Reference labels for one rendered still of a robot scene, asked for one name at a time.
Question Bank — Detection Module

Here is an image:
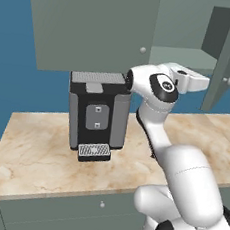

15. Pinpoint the black and grey coffee machine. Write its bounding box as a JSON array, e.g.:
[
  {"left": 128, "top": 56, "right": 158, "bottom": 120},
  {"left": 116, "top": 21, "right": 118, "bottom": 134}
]
[{"left": 60, "top": 67, "right": 135, "bottom": 167}]

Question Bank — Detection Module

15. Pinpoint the grey-green closed cabinet door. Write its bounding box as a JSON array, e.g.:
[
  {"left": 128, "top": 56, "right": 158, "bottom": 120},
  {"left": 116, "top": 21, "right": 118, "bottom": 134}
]
[{"left": 18, "top": 0, "right": 162, "bottom": 83}]

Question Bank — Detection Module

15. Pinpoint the grey-green wall cabinet shell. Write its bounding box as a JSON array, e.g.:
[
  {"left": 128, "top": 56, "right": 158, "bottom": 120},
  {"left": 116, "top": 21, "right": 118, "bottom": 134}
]
[{"left": 147, "top": 0, "right": 230, "bottom": 76}]

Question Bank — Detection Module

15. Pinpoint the grey-green open cabinet door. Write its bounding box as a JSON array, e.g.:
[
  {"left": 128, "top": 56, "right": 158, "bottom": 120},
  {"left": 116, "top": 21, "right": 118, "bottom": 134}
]
[{"left": 200, "top": 0, "right": 230, "bottom": 116}]

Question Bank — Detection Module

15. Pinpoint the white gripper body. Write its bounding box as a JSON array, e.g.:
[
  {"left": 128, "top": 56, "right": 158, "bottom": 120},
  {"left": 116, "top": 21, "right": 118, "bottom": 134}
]
[{"left": 185, "top": 69, "right": 212, "bottom": 96}]

